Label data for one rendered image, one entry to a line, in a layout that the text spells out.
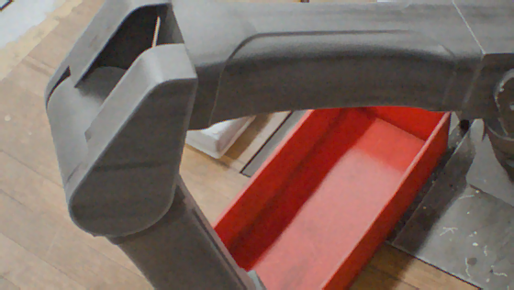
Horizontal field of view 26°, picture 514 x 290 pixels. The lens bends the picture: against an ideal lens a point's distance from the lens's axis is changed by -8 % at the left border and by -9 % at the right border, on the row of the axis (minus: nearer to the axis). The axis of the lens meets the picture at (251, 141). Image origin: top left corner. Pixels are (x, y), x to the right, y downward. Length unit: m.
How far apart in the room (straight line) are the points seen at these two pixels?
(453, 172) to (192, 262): 0.46
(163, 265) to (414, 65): 0.21
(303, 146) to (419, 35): 0.47
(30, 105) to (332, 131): 0.32
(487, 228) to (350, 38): 0.49
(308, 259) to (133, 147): 0.47
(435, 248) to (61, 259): 0.35
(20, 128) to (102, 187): 0.58
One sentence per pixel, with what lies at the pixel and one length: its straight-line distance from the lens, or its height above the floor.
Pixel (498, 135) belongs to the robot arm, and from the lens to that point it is 0.78.
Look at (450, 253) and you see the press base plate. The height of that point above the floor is 0.90.
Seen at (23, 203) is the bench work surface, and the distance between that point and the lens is 1.16.
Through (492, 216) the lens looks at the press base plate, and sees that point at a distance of 1.13.
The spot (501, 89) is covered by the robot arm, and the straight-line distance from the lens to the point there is 0.71.
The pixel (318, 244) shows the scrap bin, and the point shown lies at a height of 0.90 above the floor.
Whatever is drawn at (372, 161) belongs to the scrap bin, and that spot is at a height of 0.91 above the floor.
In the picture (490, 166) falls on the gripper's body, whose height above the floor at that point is 1.12.
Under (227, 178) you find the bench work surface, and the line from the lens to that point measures 1.15.
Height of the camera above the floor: 1.79
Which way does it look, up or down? 49 degrees down
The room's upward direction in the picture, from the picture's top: 3 degrees counter-clockwise
